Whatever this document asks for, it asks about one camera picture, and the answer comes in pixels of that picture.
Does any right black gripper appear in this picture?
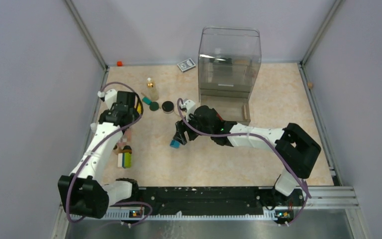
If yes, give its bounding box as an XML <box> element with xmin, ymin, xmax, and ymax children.
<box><xmin>174</xmin><ymin>110</ymin><xmax>213</xmax><ymax>145</ymax></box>

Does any blue toy brick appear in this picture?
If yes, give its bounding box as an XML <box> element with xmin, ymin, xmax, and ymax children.
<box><xmin>170</xmin><ymin>140</ymin><xmax>181</xmax><ymax>149</ymax></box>

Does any black round compact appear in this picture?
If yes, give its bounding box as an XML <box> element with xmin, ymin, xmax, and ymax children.
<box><xmin>162</xmin><ymin>101</ymin><xmax>175</xmax><ymax>114</ymax></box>

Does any eyeshadow palette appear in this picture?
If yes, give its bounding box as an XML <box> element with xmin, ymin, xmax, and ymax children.
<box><xmin>117</xmin><ymin>129</ymin><xmax>132</xmax><ymax>149</ymax></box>

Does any foundation bottle black cap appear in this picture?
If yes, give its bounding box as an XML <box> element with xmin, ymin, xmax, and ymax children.
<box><xmin>113</xmin><ymin>145</ymin><xmax>132</xmax><ymax>155</ymax></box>

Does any clear acrylic makeup organizer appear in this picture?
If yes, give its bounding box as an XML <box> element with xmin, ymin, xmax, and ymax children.
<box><xmin>198</xmin><ymin>26</ymin><xmax>262</xmax><ymax>125</ymax></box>

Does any gold lipstick tube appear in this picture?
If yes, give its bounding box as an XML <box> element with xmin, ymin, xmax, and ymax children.
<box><xmin>242</xmin><ymin>105</ymin><xmax>248</xmax><ymax>120</ymax></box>

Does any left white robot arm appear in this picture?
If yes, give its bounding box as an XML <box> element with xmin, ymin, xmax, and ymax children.
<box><xmin>58</xmin><ymin>89</ymin><xmax>142</xmax><ymax>219</ymax></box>

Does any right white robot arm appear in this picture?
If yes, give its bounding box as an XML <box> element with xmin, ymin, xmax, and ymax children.
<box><xmin>173</xmin><ymin>101</ymin><xmax>321</xmax><ymax>205</ymax></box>

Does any teal block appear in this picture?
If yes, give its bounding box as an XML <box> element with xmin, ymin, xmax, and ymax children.
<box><xmin>142</xmin><ymin>97</ymin><xmax>152</xmax><ymax>105</ymax></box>

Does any dark green round disc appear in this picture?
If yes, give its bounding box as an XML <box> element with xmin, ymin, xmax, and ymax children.
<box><xmin>149</xmin><ymin>102</ymin><xmax>160</xmax><ymax>111</ymax></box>

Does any clear pump bottle gold collar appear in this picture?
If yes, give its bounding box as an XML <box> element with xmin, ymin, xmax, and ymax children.
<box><xmin>147</xmin><ymin>77</ymin><xmax>159</xmax><ymax>101</ymax></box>

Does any green white toy brick stack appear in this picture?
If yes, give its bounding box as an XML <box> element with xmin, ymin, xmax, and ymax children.
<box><xmin>117</xmin><ymin>152</ymin><xmax>132</xmax><ymax>169</ymax></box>

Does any playing card box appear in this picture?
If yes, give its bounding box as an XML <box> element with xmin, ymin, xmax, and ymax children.
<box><xmin>177</xmin><ymin>58</ymin><xmax>196</xmax><ymax>73</ymax></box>

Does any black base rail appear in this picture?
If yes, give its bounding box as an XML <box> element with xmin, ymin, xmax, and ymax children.
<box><xmin>135</xmin><ymin>186</ymin><xmax>278</xmax><ymax>217</ymax></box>

